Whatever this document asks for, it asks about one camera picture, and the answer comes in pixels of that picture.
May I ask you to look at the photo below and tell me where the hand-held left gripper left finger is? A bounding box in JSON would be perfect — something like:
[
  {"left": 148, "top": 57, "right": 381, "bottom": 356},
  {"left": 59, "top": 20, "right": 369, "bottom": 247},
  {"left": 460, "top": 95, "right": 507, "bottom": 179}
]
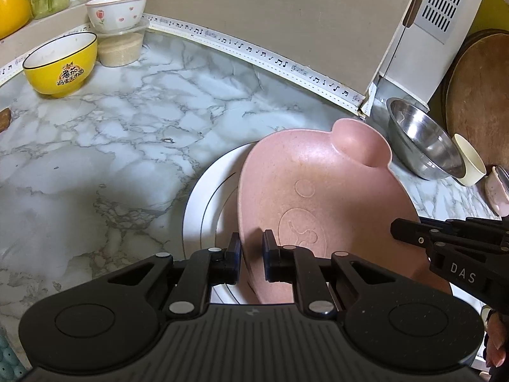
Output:
[{"left": 107, "top": 233, "right": 243, "bottom": 320}]

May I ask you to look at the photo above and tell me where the yellow cutting board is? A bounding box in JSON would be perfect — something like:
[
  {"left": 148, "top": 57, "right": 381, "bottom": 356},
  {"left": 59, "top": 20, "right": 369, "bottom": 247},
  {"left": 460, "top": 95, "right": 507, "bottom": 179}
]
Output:
[{"left": 429, "top": 0, "right": 509, "bottom": 128}]

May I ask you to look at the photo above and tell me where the cleaver with wooden handle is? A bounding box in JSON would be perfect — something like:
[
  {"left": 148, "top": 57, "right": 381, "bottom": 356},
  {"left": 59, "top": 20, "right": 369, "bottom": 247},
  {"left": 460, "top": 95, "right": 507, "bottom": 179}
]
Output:
[{"left": 387, "top": 0, "right": 431, "bottom": 77}]

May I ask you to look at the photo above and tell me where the large steel bowl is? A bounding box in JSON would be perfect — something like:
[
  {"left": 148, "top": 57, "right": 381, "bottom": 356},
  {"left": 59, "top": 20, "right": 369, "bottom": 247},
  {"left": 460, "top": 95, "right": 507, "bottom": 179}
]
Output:
[{"left": 387, "top": 97, "right": 467, "bottom": 181}]

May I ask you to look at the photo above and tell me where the round wooden cutting board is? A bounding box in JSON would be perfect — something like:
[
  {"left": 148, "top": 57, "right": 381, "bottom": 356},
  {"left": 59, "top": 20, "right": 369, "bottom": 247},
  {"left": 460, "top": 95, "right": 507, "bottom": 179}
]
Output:
[{"left": 445, "top": 29, "right": 509, "bottom": 168}]

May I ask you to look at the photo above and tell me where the yellow pot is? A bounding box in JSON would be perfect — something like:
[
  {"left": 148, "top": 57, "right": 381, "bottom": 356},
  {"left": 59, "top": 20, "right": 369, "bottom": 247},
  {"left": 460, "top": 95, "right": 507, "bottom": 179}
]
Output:
[{"left": 0, "top": 0, "right": 32, "bottom": 41}]

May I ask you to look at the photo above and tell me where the clear container with grains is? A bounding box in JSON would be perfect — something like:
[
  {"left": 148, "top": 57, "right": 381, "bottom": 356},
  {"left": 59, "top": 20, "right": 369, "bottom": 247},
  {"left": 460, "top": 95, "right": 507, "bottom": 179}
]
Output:
[{"left": 96, "top": 22, "right": 149, "bottom": 68}]

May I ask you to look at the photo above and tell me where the white floral bowl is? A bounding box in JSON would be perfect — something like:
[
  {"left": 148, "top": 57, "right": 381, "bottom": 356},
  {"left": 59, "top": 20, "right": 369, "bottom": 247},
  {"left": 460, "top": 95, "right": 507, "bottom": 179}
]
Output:
[{"left": 85, "top": 0, "right": 150, "bottom": 35}]

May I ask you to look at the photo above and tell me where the yellow printed bowl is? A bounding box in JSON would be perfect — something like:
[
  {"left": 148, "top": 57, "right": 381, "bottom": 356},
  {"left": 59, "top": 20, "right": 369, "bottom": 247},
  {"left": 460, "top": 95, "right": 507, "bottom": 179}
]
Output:
[{"left": 23, "top": 32, "right": 98, "bottom": 99}]

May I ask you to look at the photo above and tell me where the pink bowl with handles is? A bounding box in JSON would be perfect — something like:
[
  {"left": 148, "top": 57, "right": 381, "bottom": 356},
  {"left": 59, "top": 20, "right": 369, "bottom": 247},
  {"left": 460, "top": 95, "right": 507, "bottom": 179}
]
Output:
[{"left": 484, "top": 165, "right": 509, "bottom": 218}]

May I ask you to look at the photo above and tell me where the teal mat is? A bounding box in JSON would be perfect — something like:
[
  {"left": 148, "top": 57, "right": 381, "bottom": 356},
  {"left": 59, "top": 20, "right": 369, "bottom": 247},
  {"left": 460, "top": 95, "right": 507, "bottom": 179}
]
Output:
[{"left": 0, "top": 326, "right": 25, "bottom": 382}]

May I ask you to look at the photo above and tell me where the large white plate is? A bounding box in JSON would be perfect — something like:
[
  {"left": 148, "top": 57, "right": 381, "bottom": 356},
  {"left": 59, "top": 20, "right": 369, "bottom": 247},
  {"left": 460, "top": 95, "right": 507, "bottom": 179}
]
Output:
[{"left": 182, "top": 141, "right": 264, "bottom": 308}]

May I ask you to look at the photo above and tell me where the person's right hand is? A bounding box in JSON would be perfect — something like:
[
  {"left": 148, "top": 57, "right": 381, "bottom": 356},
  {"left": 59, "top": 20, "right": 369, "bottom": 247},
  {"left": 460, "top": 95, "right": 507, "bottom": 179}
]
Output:
[{"left": 480, "top": 306, "right": 509, "bottom": 367}]

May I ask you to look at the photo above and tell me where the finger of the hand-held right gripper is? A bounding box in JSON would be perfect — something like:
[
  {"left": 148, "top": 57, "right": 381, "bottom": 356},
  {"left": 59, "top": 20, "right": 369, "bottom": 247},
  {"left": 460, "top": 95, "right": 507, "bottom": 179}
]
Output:
[{"left": 390, "top": 216, "right": 509, "bottom": 261}]

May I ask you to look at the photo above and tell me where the cream bowl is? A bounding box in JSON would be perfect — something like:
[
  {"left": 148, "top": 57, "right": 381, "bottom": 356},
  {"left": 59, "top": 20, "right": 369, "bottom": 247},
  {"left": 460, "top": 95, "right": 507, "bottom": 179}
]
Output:
[{"left": 451, "top": 133, "right": 487, "bottom": 187}]

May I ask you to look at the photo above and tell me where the pink mouse-shaped plate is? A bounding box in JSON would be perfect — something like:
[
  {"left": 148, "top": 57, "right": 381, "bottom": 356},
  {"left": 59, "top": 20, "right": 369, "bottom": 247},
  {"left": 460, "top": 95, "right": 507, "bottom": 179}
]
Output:
[{"left": 237, "top": 117, "right": 452, "bottom": 305}]

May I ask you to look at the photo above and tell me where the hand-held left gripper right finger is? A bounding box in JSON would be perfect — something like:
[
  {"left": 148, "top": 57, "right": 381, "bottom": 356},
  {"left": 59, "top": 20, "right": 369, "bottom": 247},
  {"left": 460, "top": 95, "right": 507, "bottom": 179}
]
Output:
[{"left": 261, "top": 229, "right": 399, "bottom": 320}]

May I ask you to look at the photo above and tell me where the white music-note trim strip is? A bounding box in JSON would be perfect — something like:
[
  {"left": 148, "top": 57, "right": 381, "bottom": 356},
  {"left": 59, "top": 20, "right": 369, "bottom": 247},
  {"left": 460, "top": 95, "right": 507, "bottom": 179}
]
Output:
[{"left": 0, "top": 13, "right": 373, "bottom": 119}]

